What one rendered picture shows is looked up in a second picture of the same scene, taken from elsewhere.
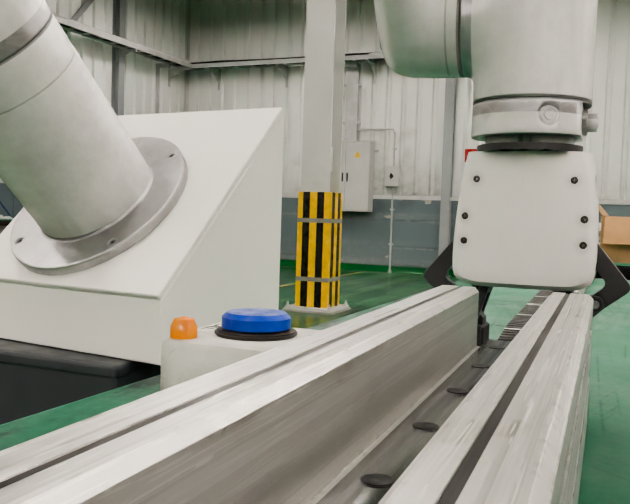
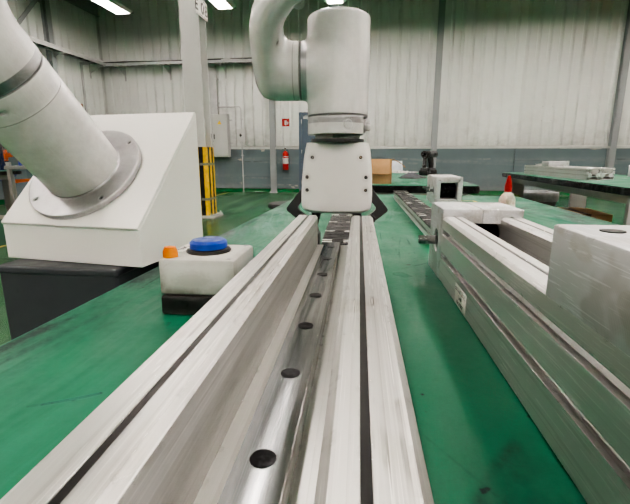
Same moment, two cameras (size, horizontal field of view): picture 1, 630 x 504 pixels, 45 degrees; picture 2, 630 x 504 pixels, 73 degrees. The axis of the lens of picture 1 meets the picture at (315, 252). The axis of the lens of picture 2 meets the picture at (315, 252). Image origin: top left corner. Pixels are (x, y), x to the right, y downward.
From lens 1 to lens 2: 0.06 m
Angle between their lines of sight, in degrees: 18
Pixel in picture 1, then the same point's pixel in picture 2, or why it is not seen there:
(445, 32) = (292, 77)
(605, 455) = not seen: hidden behind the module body
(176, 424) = (231, 318)
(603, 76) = not seen: hidden behind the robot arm
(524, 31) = (334, 78)
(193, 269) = (155, 211)
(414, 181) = (254, 138)
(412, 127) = (250, 105)
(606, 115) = not seen: hidden behind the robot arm
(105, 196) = (92, 170)
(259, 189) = (186, 161)
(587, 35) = (365, 80)
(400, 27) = (268, 73)
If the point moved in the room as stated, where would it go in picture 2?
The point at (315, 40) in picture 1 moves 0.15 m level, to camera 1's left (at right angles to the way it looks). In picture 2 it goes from (188, 50) to (177, 50)
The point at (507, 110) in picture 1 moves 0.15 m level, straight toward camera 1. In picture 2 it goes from (327, 121) to (335, 108)
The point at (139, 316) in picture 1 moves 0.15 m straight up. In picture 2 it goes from (126, 241) to (115, 136)
